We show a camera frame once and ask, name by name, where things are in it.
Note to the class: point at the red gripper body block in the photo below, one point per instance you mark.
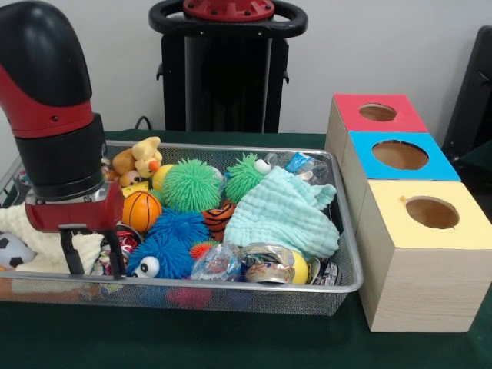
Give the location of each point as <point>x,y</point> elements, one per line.
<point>73,217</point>

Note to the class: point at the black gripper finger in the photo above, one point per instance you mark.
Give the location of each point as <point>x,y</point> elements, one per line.
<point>72,254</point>
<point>114,254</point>

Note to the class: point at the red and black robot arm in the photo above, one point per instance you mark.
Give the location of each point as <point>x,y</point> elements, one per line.
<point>46,100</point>

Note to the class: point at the clear mesh bin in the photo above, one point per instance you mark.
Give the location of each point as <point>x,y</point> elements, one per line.
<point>269,298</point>

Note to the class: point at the wooden box with three holes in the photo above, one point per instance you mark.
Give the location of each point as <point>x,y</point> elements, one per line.
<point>423,284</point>

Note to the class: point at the cream muslin cloth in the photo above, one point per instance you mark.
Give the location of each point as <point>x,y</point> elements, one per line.
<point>42,250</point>

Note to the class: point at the small orange basketball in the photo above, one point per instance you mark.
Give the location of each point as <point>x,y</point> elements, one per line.
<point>142,211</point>

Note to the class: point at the blue furry monster toy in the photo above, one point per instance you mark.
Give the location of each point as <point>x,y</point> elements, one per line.
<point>173,257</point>

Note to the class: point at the small black white soccer ball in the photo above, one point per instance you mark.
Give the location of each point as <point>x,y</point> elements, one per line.
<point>14,250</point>

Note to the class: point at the blue spiky rubber ball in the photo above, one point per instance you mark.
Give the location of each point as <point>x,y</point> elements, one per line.
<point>181,224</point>

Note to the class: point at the yellow plush animal toy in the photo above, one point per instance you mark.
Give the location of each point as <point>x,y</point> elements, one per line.
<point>142,157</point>

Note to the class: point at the green spiky rubber ball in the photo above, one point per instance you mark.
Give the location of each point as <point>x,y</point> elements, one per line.
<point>192,186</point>

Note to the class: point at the orange tiger striped ball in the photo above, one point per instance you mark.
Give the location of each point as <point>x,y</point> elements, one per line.
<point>219,219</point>

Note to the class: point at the dark green table cloth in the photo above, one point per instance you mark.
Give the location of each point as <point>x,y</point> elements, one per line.
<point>231,338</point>

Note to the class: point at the green furry monster toy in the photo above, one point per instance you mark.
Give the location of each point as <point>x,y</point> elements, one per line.
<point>242,178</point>

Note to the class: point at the mint green muslin cloth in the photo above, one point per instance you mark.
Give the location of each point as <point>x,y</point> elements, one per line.
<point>284,215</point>

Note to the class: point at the black upright panel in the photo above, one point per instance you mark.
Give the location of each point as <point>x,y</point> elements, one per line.
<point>473,100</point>

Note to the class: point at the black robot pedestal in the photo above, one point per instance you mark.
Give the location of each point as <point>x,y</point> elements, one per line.
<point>223,77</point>

